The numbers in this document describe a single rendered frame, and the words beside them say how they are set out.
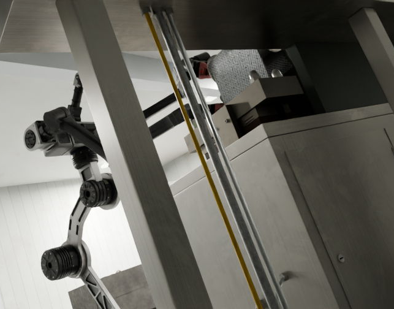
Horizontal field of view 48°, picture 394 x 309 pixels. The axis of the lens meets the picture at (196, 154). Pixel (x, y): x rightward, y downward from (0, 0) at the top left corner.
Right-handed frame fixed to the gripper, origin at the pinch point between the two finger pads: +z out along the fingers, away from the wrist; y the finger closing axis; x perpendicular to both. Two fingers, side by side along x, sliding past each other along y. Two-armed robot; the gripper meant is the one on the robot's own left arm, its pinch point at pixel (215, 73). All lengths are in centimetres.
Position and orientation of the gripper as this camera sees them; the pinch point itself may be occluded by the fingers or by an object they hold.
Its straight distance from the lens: 174.0
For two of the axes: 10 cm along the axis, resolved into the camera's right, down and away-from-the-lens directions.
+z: 6.2, 3.3, -7.2
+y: -7.9, 1.9, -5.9
